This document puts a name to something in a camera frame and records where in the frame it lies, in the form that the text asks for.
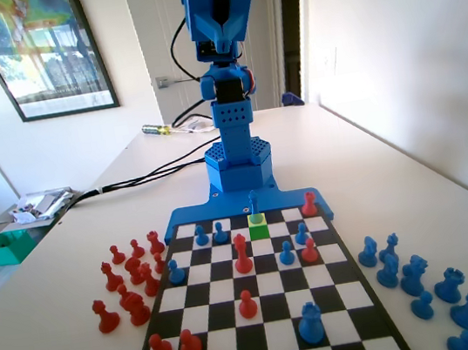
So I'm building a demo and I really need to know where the red chess rook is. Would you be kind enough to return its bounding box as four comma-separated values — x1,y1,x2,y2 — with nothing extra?
145,228,166,257
298,190,319,219

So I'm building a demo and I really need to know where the blue chess pawn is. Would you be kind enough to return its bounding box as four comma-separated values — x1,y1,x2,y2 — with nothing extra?
444,328,468,350
166,258,187,285
293,221,310,246
276,239,296,267
409,289,437,321
193,224,209,247
210,220,229,246

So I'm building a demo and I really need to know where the red chess king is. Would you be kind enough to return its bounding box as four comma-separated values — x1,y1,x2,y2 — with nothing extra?
230,232,254,276

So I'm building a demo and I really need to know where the blue chess knight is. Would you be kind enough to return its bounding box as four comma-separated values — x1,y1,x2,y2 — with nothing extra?
395,252,433,299
355,235,382,270

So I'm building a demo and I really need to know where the blue chess rook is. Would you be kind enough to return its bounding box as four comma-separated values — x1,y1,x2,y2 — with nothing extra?
431,265,468,306
295,300,328,347

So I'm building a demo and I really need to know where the white door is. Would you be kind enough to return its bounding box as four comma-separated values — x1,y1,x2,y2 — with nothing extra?
123,0,295,128

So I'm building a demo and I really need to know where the small blue printed part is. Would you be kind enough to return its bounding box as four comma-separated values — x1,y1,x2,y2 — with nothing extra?
280,88,307,110

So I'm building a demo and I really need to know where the pile of paper clutter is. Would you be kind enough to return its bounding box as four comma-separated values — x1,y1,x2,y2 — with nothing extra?
5,185,85,227

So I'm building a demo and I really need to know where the green plastic box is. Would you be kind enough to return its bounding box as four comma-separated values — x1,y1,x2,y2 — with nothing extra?
0,226,39,267

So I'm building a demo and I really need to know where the black camera cable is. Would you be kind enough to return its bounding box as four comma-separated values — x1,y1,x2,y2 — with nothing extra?
155,14,216,126

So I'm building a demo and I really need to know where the metal door handle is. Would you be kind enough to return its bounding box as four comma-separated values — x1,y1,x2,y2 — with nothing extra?
155,72,185,90

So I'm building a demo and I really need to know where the yellow handled screwdriver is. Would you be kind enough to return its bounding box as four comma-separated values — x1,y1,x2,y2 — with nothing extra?
140,118,193,142

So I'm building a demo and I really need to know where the dark framed wall picture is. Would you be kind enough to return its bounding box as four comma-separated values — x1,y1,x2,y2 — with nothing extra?
0,0,122,126

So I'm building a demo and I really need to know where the black power cable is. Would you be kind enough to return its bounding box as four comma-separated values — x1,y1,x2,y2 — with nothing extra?
97,156,212,195
45,140,222,219

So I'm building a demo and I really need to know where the blue base plate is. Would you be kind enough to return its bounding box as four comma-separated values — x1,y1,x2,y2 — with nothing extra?
158,168,337,246

